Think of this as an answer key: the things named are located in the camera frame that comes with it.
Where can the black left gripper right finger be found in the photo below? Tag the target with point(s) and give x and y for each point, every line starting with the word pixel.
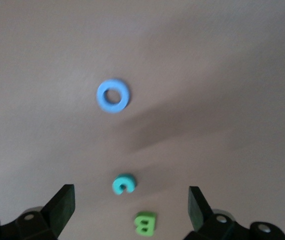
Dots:
pixel 202 222

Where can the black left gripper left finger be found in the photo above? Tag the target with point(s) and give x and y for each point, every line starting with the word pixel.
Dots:
pixel 57 215

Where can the green letter B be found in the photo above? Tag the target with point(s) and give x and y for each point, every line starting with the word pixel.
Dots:
pixel 137 221

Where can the blue letter O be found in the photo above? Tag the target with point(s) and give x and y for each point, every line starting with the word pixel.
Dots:
pixel 101 100

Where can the teal letter C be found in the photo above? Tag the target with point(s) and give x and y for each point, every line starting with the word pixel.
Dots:
pixel 116 186

